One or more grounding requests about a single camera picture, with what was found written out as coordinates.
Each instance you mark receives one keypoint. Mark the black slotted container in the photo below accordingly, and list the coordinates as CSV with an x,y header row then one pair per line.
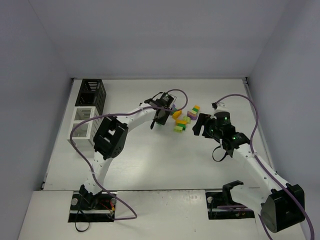
x,y
92,93

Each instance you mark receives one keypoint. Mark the white slotted container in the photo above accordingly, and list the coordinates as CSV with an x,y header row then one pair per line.
x,y
83,136

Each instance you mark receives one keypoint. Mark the orange lime lego brick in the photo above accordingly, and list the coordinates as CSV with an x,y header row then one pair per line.
x,y
183,121

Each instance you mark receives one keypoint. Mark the lime green lego brick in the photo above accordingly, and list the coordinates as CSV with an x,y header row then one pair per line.
x,y
179,128

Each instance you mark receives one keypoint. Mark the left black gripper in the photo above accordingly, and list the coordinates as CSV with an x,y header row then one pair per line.
x,y
160,114

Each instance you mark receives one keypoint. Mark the orange green stacked lego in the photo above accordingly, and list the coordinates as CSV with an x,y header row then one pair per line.
x,y
195,110

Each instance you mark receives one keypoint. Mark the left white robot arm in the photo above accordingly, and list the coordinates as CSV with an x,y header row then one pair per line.
x,y
109,141

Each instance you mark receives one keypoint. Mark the orange and green lego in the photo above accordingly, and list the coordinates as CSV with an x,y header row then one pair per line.
x,y
176,114

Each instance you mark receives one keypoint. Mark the purple and lime lego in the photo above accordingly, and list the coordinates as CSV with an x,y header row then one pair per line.
x,y
192,116

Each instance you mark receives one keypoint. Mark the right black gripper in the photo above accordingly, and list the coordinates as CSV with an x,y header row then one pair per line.
x,y
205,124

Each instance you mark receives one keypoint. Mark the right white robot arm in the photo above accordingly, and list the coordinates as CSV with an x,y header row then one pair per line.
x,y
279,203

